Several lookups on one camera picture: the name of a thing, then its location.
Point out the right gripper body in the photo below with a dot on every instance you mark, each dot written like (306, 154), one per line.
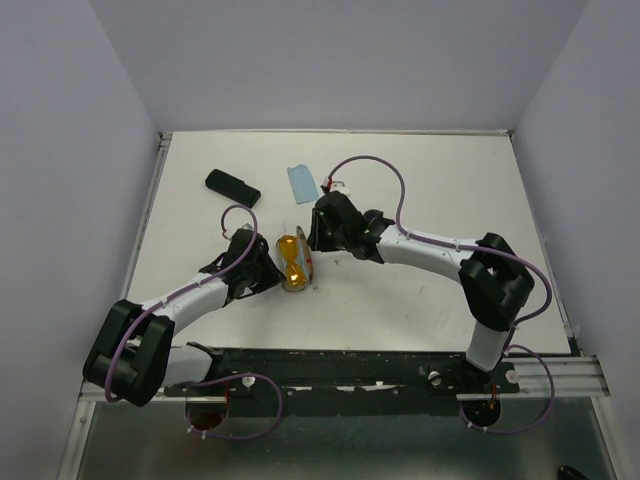
(323, 238)

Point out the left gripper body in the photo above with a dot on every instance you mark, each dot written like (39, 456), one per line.
(263, 273)

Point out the plaid glasses case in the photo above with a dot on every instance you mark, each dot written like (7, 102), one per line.
(304, 254)

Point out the orange sunglasses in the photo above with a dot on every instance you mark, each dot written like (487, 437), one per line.
(292, 265)

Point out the black glasses case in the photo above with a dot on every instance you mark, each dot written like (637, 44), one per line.
(232, 188)

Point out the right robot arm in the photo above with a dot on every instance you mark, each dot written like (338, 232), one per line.
(495, 285)

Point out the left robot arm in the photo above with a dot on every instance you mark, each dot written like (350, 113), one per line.
(160, 330)

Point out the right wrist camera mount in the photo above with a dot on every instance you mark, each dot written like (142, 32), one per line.
(331, 185)

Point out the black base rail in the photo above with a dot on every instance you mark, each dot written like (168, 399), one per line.
(310, 383)

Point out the aluminium frame rail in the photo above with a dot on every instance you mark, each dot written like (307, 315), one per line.
(527, 378)

